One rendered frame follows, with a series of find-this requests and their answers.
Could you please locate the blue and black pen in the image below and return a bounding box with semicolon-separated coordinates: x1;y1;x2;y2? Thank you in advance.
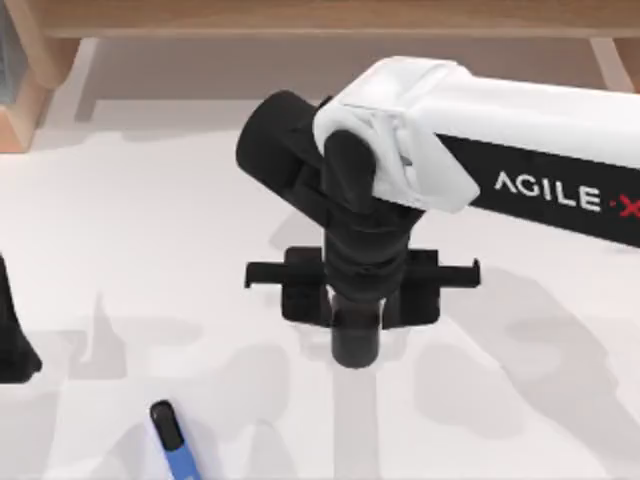
148;398;202;480

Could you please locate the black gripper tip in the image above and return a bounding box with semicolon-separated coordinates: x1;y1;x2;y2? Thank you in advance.
0;253;44;386

